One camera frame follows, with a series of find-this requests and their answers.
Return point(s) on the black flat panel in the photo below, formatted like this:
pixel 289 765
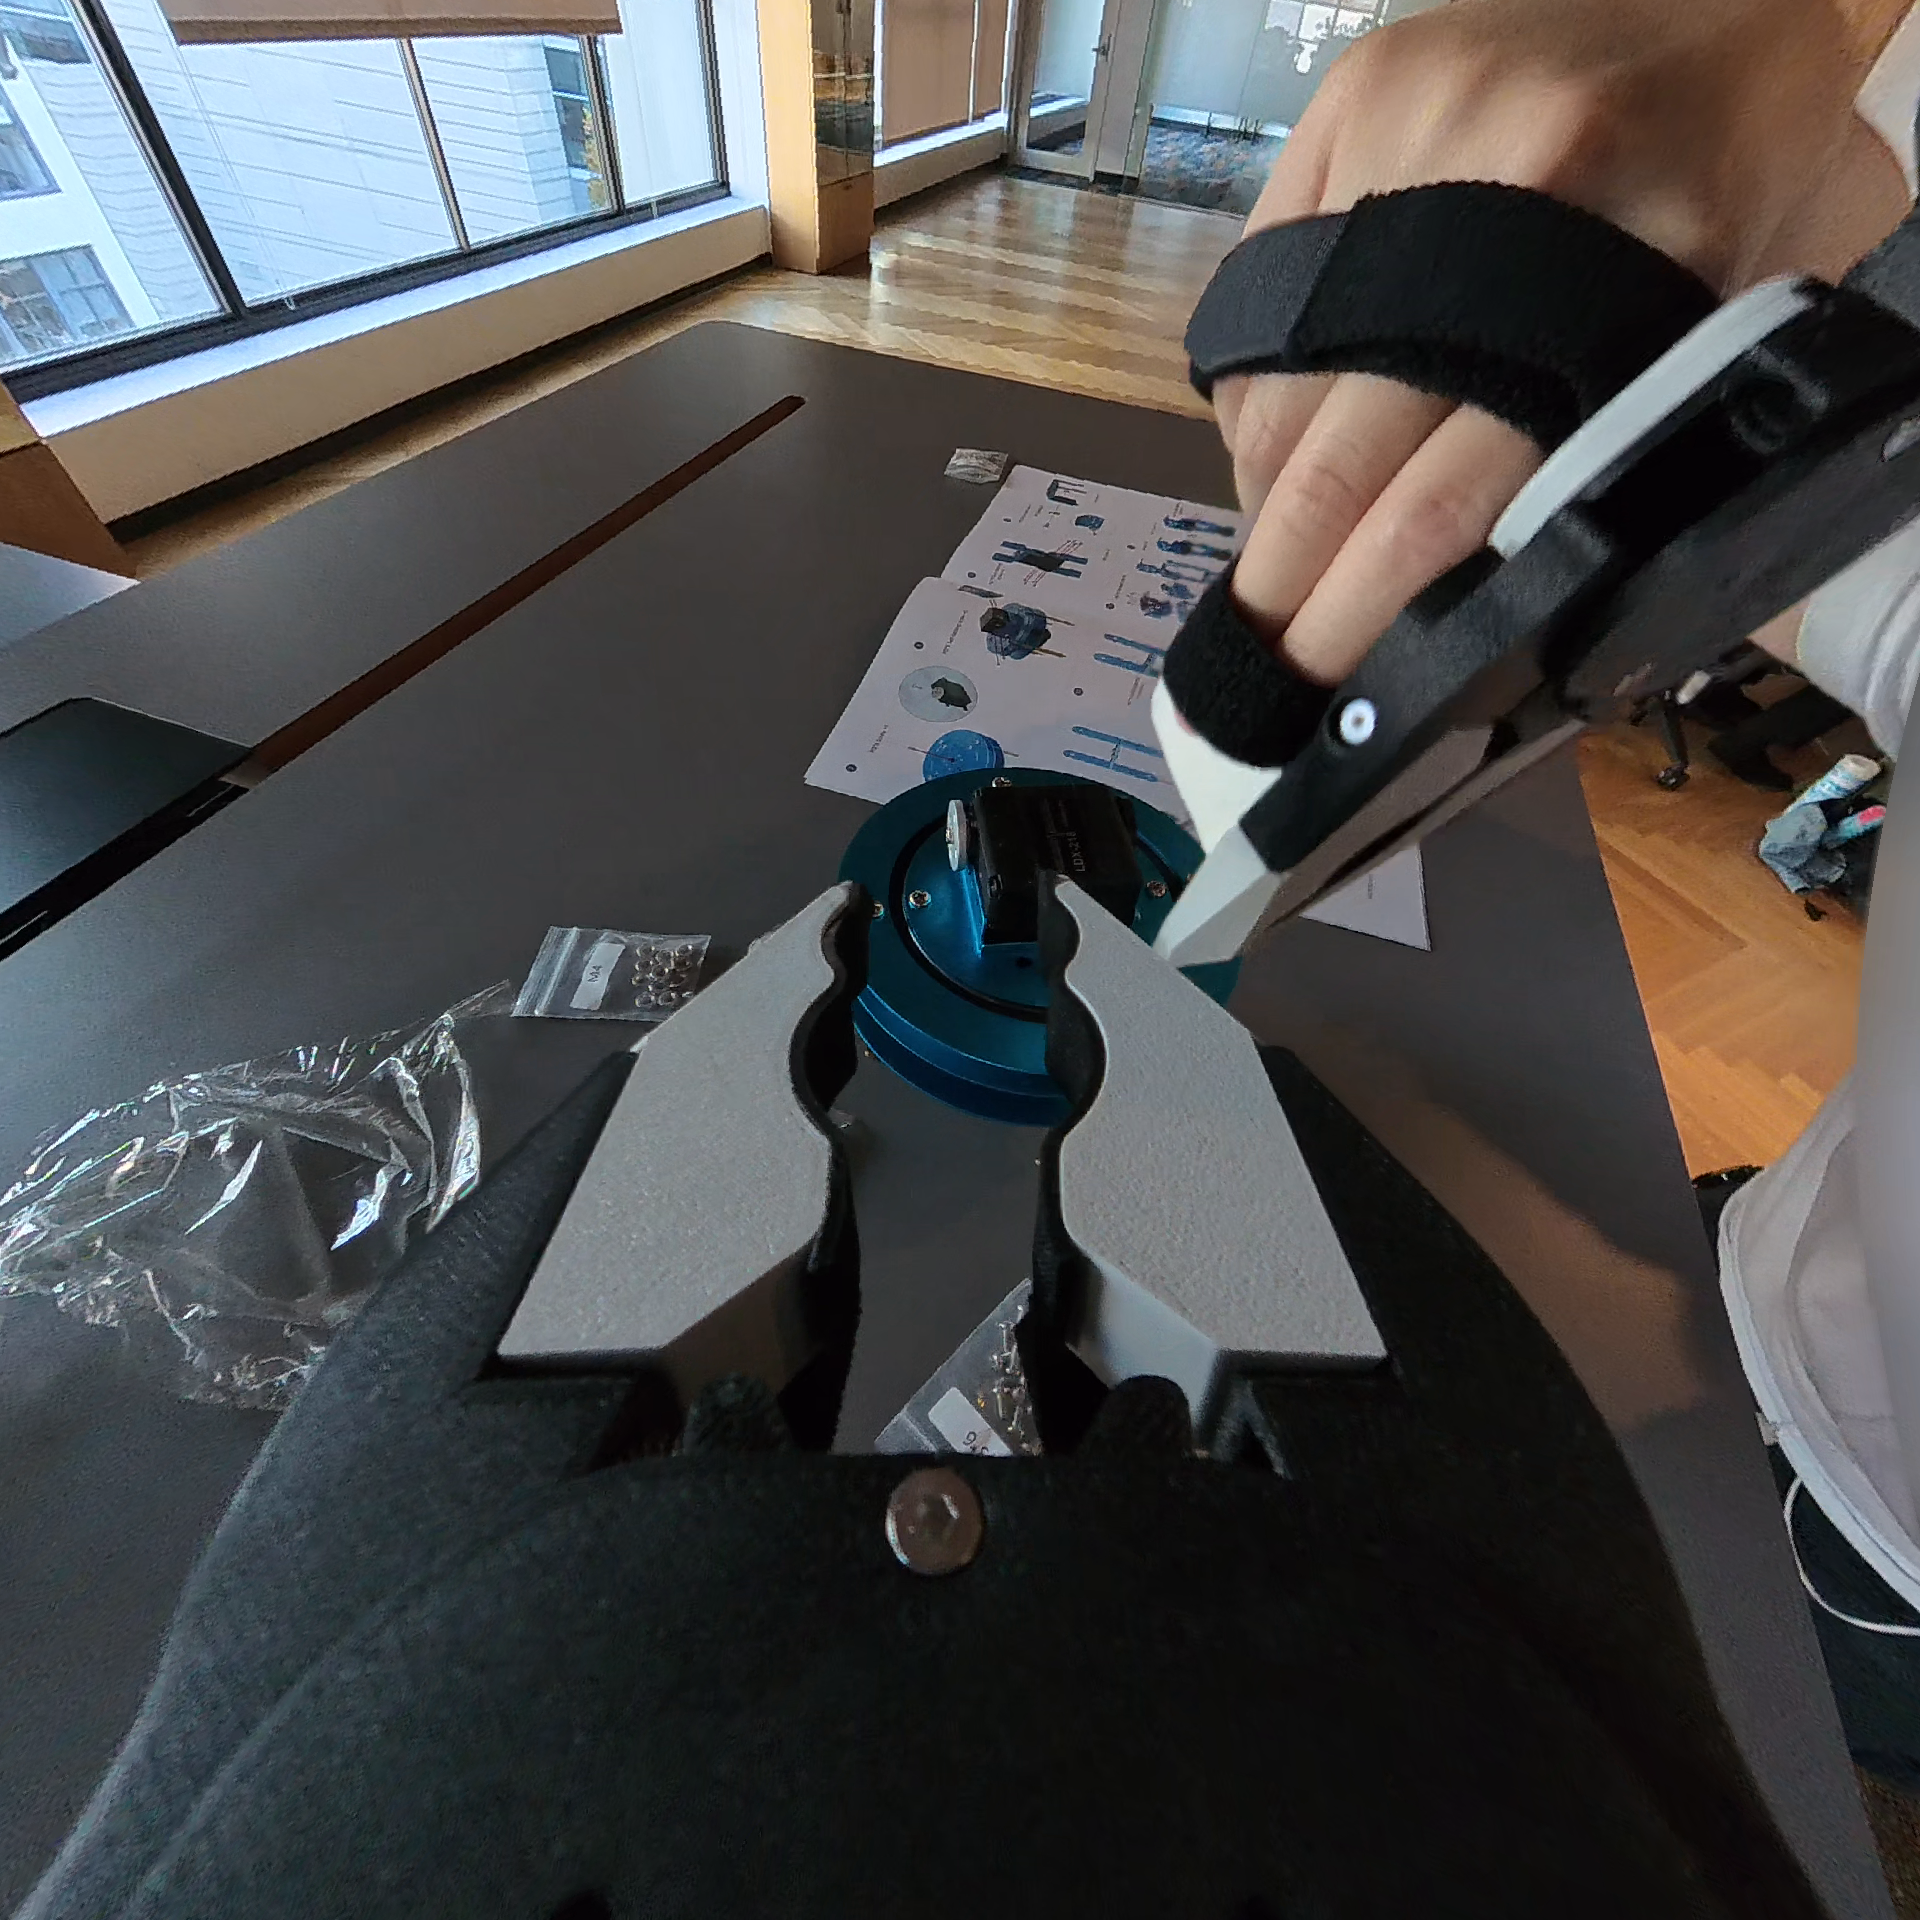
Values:
pixel 91 798

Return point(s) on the blue cloth pile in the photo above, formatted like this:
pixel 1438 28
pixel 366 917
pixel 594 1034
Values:
pixel 1807 846

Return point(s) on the printed instruction sheet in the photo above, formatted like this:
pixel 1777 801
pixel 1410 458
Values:
pixel 931 658

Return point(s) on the beige roller blind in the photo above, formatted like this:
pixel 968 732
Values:
pixel 388 16

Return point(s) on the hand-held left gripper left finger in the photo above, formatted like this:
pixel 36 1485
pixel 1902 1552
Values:
pixel 675 1201

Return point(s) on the crumpled clear plastic wrap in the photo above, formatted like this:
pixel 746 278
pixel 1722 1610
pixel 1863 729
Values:
pixel 183 1185

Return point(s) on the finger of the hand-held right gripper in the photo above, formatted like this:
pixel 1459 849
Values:
pixel 1424 821
pixel 1220 859

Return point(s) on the clear bag of nuts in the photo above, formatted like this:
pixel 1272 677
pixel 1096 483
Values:
pixel 589 975

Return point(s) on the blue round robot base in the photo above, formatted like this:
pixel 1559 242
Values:
pixel 965 1055

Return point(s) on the adjacent grey desk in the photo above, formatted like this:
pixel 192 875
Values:
pixel 45 593

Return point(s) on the large window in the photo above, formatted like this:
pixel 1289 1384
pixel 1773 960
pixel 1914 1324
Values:
pixel 297 166

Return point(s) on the clear bag of silver screws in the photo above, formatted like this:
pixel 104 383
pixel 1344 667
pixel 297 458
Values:
pixel 965 1397

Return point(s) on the small clear parts bag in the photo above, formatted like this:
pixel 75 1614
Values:
pixel 973 462

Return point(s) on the person's white shirt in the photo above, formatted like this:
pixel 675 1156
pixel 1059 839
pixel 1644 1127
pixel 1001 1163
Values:
pixel 1843 1201

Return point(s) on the dark grey desk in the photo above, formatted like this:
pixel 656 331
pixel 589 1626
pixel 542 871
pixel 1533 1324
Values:
pixel 525 677

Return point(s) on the office chair base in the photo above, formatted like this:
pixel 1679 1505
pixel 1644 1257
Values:
pixel 1756 719

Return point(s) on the black servo motor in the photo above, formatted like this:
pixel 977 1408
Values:
pixel 1039 859

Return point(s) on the person's right hand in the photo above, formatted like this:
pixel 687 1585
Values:
pixel 1498 105

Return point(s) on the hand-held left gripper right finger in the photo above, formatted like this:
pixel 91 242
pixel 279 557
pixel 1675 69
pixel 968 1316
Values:
pixel 1219 1201

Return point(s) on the patterned rug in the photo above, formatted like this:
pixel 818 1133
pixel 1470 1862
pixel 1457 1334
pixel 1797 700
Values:
pixel 1199 173

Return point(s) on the glass door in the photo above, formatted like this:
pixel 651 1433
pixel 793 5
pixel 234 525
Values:
pixel 1118 76

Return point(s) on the frosted glass partition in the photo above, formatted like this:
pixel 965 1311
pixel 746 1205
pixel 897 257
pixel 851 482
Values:
pixel 1219 61

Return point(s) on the wooden pillar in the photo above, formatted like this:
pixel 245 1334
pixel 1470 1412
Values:
pixel 797 133

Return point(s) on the person's right forearm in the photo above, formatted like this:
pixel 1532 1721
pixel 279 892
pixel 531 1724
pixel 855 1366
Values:
pixel 1895 90

